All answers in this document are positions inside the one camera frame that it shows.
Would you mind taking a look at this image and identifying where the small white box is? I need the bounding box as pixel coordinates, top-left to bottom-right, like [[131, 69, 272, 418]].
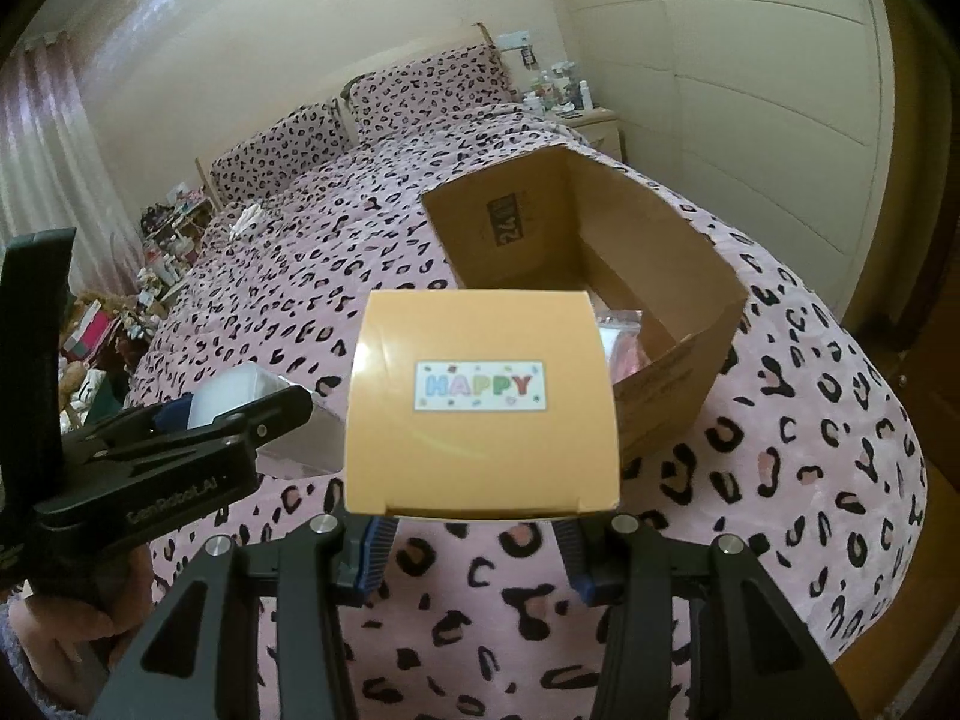
[[187, 362, 355, 478]]

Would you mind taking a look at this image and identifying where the pink sheer curtain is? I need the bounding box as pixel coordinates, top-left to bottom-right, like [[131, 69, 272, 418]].
[[0, 34, 143, 301]]

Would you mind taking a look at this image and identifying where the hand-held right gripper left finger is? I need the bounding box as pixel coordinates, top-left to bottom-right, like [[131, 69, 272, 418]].
[[90, 511, 400, 720]]

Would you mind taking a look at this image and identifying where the person's left forearm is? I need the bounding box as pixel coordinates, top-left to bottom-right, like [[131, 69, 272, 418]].
[[0, 600, 46, 720]]

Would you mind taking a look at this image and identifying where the brown cardboard box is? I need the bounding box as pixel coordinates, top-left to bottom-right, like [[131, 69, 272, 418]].
[[420, 144, 749, 466]]

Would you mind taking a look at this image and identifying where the brown wooden door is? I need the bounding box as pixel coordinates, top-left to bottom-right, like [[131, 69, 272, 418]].
[[855, 0, 960, 391]]

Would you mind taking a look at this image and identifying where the pink leopard print blanket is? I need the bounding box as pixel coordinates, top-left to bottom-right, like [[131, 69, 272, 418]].
[[124, 101, 931, 720]]

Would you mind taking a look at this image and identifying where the leopard print pillow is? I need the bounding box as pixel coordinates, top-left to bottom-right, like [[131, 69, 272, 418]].
[[208, 101, 353, 200], [343, 43, 518, 140]]

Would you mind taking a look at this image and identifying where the pile of toys and boxes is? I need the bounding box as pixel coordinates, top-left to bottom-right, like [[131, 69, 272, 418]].
[[58, 291, 151, 432]]

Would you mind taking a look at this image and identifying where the group of bottles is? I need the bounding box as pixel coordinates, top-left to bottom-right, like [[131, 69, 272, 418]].
[[525, 60, 597, 117]]

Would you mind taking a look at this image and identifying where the white panelled wardrobe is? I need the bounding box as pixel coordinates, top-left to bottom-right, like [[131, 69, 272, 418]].
[[540, 0, 908, 316]]

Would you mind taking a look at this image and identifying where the person's left hand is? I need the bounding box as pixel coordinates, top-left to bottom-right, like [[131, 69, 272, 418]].
[[7, 540, 158, 695]]

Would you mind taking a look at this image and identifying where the cluttered toy shelf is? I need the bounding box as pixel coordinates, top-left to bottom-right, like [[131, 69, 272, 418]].
[[139, 184, 216, 302]]

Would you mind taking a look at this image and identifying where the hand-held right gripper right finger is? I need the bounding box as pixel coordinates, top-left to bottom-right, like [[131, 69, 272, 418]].
[[555, 514, 863, 720]]

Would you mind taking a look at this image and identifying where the orange box with colourful label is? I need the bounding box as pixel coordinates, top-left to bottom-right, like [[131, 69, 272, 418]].
[[343, 289, 622, 522]]

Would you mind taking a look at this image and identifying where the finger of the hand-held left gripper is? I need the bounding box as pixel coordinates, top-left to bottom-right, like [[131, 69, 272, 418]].
[[90, 385, 314, 466], [64, 397, 194, 442]]

